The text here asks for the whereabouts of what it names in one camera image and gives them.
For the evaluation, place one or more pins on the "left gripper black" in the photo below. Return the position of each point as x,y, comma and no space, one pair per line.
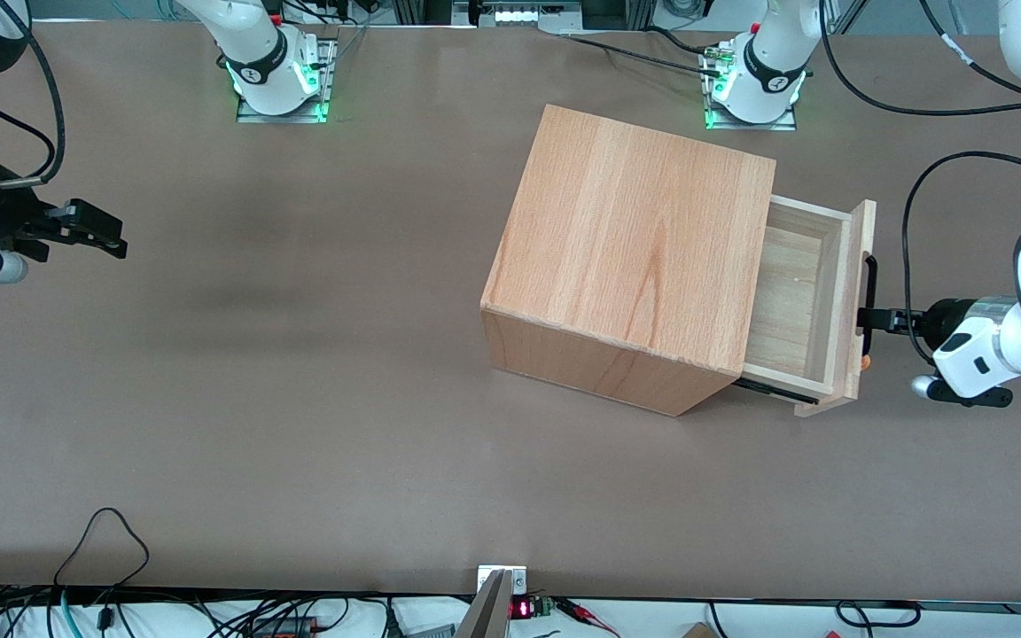
943,319

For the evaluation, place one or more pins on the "light wooden drawer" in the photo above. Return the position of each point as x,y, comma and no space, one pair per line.
794,301

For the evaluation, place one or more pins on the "light wooden drawer cabinet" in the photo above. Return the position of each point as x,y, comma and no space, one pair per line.
635,230

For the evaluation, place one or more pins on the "small brown box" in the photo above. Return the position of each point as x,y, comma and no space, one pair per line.
698,632

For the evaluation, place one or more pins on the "red clip leads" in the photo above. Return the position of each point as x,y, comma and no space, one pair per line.
581,611

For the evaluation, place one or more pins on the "orange and black device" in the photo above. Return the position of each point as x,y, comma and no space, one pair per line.
284,629

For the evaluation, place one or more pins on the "red digit display board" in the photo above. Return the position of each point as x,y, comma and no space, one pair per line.
521,609

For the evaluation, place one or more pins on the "white lit device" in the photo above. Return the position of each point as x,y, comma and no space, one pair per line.
519,13

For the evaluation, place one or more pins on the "beige angled bar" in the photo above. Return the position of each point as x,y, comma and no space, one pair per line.
486,611

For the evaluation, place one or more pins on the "black drawer slide rail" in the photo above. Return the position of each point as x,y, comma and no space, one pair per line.
776,391

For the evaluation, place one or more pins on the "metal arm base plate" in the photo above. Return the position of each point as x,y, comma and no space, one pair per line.
754,127
280,118

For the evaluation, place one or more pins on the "aluminium frame rail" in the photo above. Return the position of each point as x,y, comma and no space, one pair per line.
466,11

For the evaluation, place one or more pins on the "small grey metal bracket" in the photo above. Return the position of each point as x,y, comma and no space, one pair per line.
519,580

